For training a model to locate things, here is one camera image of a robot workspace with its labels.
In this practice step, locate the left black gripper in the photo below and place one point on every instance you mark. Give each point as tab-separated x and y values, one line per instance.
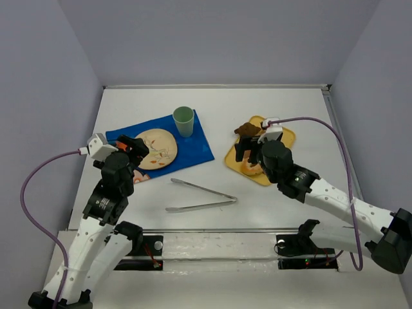
134	145

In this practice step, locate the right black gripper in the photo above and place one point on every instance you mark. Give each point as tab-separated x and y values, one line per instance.
250	143

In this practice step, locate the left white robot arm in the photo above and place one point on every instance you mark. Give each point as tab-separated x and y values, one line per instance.
102	240

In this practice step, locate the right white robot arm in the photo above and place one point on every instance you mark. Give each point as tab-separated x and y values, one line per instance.
380	234

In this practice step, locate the dark brown bread piece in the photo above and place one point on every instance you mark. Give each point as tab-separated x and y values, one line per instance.
247	129

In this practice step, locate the beige bird-painted plate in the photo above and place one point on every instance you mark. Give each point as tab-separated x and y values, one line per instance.
162	147

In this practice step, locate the metal tongs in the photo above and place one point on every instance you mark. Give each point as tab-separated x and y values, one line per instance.
195	197

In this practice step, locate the blue patterned placemat cloth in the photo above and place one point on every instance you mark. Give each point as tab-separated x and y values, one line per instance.
192	151

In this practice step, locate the green plastic cup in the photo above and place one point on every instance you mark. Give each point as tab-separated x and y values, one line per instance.
184	120

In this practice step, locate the glazed ring doughnut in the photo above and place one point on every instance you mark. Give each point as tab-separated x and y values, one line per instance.
250	169

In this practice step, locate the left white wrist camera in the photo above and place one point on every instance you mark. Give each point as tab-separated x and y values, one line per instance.
99	148

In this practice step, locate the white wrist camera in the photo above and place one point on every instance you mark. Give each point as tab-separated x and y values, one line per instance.
272	128
99	148

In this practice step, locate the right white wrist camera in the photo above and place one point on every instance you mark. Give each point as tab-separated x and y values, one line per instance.
272	128

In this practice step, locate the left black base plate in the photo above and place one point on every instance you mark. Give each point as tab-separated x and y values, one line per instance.
146	257

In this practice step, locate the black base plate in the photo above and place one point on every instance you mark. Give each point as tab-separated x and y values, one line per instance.
297	253
146	257

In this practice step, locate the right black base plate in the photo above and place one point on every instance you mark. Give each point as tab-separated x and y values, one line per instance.
297	253

